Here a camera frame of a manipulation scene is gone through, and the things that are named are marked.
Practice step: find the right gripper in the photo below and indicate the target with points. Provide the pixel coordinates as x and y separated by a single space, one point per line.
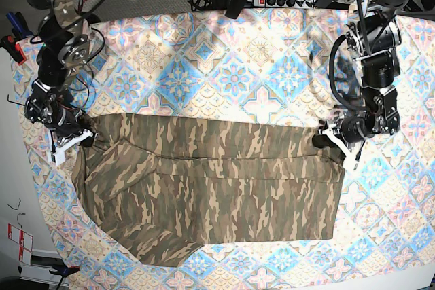
59 146

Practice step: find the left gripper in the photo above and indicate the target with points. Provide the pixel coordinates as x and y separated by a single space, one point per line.
331 134

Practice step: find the camouflage T-shirt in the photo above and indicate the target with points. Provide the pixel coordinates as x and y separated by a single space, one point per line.
163 187

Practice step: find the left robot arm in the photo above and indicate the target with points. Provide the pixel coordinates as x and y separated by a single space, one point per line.
372 38

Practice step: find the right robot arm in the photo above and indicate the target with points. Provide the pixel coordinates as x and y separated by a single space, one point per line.
66 47

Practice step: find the patterned tile tablecloth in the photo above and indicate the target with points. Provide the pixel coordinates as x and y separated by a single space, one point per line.
268 67

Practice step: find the red white label card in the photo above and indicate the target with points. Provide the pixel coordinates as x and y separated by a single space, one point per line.
20 244

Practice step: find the red black clamp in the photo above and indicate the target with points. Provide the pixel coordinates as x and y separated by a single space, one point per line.
20 31

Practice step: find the black blue clamp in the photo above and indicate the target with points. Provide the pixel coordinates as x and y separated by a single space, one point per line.
63 271

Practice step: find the white power strip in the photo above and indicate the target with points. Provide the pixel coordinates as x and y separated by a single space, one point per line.
298 4

